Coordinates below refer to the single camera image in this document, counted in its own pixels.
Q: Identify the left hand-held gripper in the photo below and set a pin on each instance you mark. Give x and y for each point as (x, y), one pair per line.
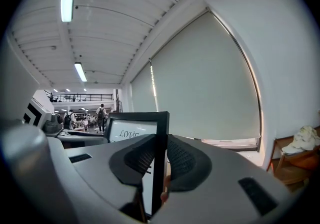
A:
(80, 138)

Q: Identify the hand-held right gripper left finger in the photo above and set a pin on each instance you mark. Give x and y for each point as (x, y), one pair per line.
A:
(132, 160)

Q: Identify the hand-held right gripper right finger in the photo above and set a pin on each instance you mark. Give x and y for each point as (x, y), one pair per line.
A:
(186, 165)

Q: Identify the black picture frame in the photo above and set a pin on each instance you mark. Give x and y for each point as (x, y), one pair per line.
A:
(160, 152)

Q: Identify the black balcony railing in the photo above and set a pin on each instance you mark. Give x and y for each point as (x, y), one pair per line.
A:
(85, 97)

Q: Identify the short ceiling tube light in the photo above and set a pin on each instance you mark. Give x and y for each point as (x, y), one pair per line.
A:
(80, 71)

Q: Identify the narrow white roller blind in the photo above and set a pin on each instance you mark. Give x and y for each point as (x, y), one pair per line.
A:
(143, 92)

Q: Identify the large white roller blind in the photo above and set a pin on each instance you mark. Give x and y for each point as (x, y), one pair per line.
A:
(205, 80)

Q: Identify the wooden chair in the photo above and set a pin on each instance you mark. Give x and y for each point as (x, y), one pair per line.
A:
(287, 170)

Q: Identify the white crumpled cloth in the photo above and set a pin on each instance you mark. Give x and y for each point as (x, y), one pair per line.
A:
(303, 140)

